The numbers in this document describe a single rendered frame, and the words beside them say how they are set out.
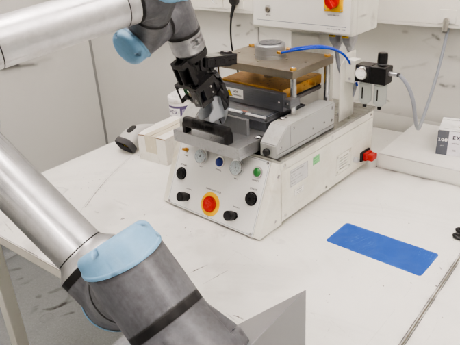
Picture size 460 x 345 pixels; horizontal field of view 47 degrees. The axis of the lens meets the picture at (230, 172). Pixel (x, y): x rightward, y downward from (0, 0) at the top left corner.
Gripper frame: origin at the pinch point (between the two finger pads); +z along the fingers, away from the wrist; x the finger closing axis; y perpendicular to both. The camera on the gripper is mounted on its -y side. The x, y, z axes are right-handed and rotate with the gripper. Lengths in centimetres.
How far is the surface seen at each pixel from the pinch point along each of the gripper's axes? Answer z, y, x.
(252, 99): 1.2, -9.6, 1.8
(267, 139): 3.5, 0.0, 12.8
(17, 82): 26, -14, -150
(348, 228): 27.0, -0.1, 30.5
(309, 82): 3.4, -22.7, 10.2
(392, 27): 18, -74, 6
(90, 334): 91, 45, -69
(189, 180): 15.1, 10.7, -8.9
